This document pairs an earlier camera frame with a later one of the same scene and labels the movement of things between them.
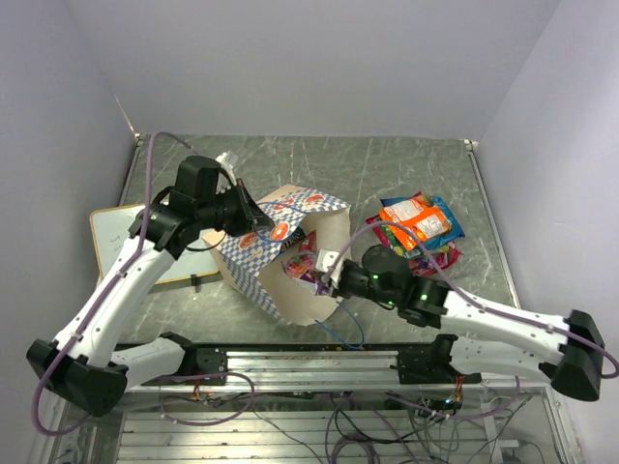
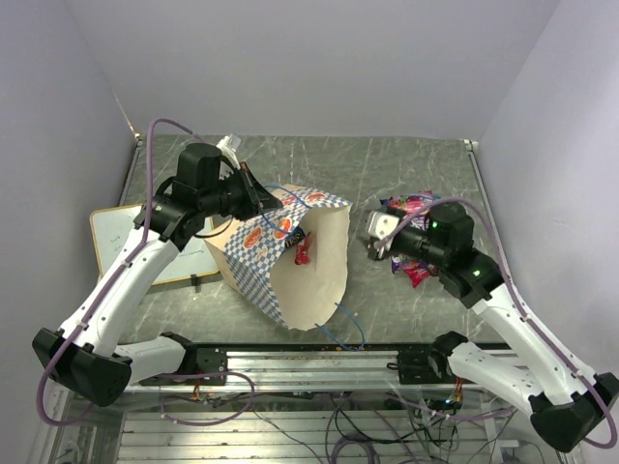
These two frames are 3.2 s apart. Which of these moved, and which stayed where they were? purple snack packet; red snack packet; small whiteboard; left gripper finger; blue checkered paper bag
Moved: left gripper finger; red snack packet; purple snack packet
Stayed: small whiteboard; blue checkered paper bag
